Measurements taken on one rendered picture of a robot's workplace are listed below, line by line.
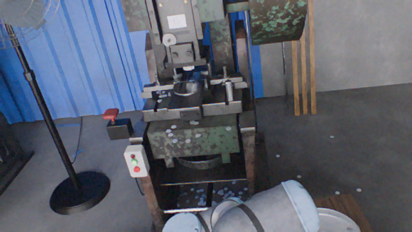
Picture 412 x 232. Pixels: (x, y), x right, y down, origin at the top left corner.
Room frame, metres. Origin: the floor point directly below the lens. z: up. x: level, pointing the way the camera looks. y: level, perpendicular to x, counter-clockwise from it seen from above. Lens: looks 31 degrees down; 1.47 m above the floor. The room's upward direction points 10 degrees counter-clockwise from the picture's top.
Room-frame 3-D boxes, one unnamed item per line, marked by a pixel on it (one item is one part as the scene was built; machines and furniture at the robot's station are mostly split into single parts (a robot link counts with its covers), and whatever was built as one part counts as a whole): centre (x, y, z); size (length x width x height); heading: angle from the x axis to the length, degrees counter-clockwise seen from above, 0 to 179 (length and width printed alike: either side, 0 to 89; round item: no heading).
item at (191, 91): (1.39, 0.05, 0.72); 0.25 x 0.14 x 0.14; 171
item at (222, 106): (1.56, 0.02, 0.68); 0.45 x 0.30 x 0.06; 81
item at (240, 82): (1.53, -0.14, 0.76); 0.17 x 0.06 x 0.10; 81
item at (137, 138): (1.74, 0.26, 0.45); 0.92 x 0.12 x 0.90; 171
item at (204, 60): (1.57, 0.02, 0.86); 0.20 x 0.16 x 0.05; 81
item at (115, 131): (1.38, 0.37, 0.62); 0.10 x 0.06 x 0.20; 81
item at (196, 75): (1.56, 0.02, 0.76); 0.15 x 0.09 x 0.05; 81
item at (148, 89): (1.59, 0.19, 0.76); 0.17 x 0.06 x 0.10; 81
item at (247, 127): (1.66, -0.26, 0.45); 0.92 x 0.12 x 0.90; 171
